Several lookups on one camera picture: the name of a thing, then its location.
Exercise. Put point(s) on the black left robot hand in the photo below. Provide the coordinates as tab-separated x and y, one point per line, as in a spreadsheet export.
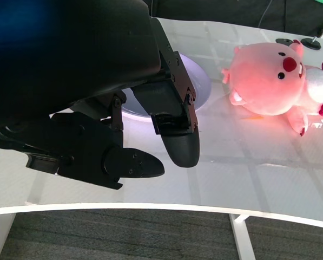
69	67

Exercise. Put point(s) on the pink plush pig doll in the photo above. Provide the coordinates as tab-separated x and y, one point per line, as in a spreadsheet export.
261	84

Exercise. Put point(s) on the lavender round plate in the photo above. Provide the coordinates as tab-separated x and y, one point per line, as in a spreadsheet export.
200	81

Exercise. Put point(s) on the black disc with metal stud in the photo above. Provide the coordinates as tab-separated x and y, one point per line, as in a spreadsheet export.
310	43

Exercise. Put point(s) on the black round table grommet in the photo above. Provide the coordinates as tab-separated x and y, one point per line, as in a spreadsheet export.
283	41

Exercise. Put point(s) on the black backdrop curtain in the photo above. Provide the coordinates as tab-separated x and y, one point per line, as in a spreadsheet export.
218	10

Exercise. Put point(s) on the white table leg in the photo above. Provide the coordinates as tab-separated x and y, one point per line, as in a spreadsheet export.
0	235
242	238

